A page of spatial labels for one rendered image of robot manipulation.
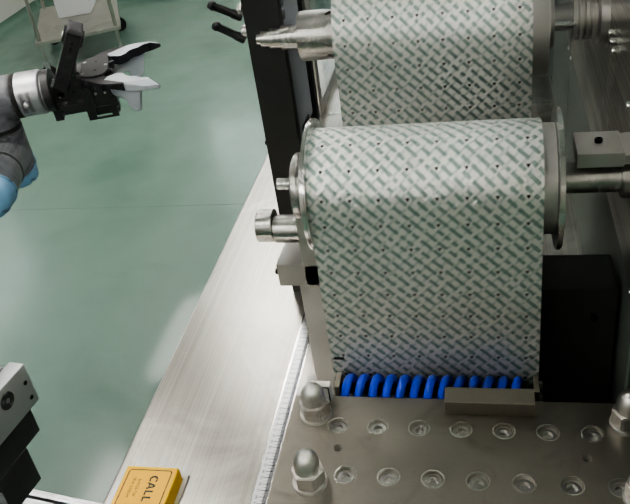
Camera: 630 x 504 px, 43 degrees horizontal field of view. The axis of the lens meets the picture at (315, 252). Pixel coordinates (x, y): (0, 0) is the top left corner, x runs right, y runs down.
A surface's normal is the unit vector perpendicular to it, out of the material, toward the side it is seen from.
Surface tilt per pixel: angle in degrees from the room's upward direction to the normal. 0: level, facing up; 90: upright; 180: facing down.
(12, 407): 90
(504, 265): 90
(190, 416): 0
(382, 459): 0
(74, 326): 0
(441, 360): 90
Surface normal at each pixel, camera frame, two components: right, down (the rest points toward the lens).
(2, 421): 0.94, 0.07
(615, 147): -0.13, -0.83
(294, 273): -0.17, 0.56
